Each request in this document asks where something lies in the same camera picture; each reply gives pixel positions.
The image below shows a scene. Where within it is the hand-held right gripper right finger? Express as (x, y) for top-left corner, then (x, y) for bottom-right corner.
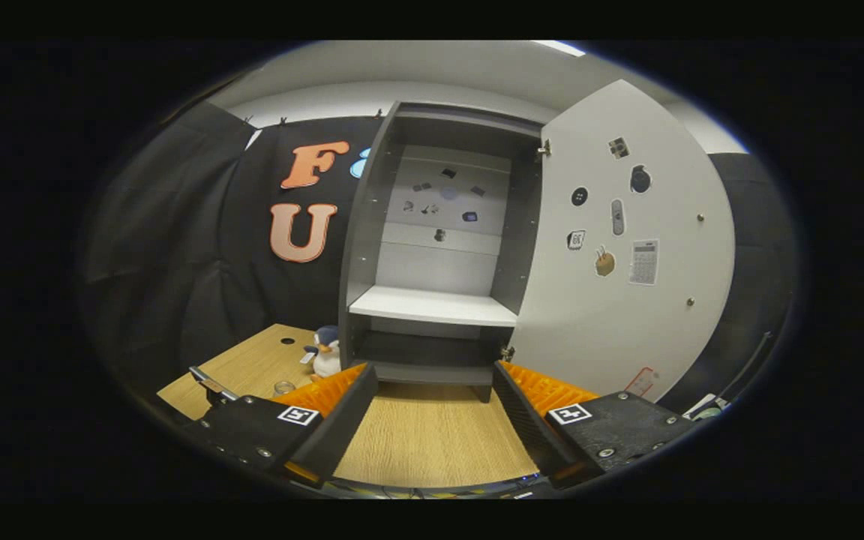
(492, 360), (703, 490)

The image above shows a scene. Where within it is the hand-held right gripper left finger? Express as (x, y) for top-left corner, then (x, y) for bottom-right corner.
(196, 362), (380, 488)

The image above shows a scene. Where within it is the white cabinet door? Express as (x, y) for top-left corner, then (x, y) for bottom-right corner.
(511, 79), (737, 404)

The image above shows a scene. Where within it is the white cabinet shelf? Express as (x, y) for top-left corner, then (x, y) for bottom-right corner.
(348, 285), (519, 329)

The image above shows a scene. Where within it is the penguin plush toy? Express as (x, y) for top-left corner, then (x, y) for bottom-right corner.
(303, 325), (343, 380)

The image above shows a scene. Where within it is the black backdrop cloth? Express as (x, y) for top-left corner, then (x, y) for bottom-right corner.
(79, 101), (800, 421)

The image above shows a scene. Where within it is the pale green and white object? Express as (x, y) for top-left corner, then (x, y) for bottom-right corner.
(683, 392), (731, 422)

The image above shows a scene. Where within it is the black cable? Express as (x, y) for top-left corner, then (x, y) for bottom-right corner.
(724, 330), (776, 406)

